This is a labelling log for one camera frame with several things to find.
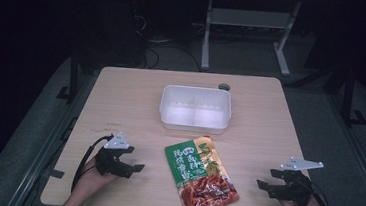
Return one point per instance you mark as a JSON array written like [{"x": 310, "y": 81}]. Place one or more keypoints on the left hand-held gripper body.
[{"x": 112, "y": 163}]

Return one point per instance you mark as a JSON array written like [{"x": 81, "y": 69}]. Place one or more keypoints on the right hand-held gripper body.
[{"x": 292, "y": 189}]

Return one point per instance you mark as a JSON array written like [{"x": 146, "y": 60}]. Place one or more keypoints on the person's left hand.
[{"x": 92, "y": 180}]

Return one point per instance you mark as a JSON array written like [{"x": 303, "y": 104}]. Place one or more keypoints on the green and orange snack packet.
[{"x": 202, "y": 181}]

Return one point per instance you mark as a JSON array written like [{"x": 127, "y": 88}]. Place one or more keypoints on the white plastic container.
[{"x": 195, "y": 114}]

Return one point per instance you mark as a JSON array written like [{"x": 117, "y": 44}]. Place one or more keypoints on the black metal stand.
[
  {"x": 350, "y": 104},
  {"x": 72, "y": 80}
]

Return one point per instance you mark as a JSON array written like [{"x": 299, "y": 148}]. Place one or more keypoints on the grey round table grommet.
[{"x": 224, "y": 86}]

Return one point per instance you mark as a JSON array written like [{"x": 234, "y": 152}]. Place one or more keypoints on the black table edge bracket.
[{"x": 57, "y": 174}]

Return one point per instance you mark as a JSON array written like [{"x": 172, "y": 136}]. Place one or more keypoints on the white metal desk frame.
[{"x": 245, "y": 18}]

